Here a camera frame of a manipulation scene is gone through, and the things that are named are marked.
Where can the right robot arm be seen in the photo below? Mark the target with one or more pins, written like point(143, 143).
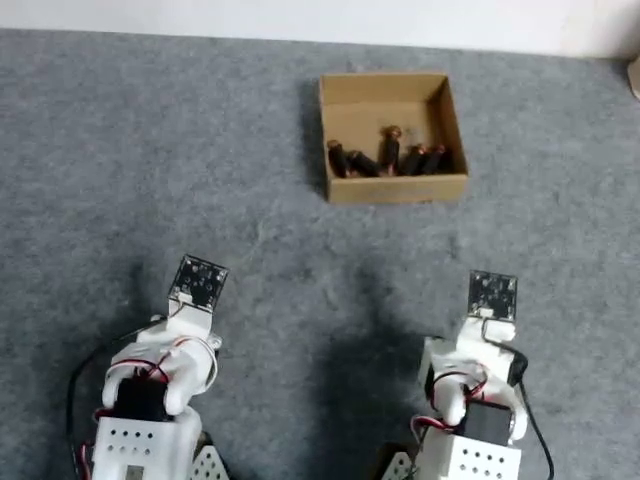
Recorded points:
point(480, 455)

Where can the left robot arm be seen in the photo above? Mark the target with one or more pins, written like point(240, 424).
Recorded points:
point(150, 440)

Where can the black sleeve with copper bolt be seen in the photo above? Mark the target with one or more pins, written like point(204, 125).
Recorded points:
point(434, 160)
point(413, 160)
point(364, 164)
point(389, 150)
point(338, 159)

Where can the open cardboard box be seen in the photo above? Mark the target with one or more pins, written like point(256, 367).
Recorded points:
point(395, 191)

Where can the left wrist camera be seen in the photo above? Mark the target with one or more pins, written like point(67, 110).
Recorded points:
point(200, 280)

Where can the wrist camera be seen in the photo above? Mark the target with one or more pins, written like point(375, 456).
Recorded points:
point(492, 295)
point(200, 280)

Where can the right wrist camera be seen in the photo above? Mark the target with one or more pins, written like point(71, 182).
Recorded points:
point(492, 295)

